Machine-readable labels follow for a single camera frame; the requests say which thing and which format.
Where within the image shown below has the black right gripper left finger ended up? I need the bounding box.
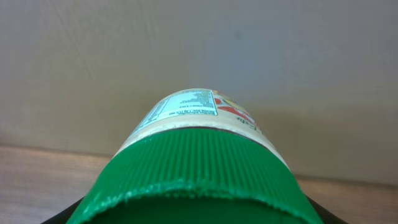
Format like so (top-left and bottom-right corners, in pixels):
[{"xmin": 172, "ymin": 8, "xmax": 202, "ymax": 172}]
[{"xmin": 41, "ymin": 198, "xmax": 83, "ymax": 224}]

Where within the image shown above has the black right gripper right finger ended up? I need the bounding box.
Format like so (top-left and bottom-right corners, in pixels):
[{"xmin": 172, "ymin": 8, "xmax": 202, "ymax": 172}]
[{"xmin": 307, "ymin": 197, "xmax": 348, "ymax": 224}]

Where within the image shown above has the green lid jar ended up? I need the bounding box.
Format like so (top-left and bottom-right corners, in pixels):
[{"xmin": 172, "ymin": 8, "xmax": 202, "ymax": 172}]
[{"xmin": 69, "ymin": 88, "xmax": 321, "ymax": 223}]

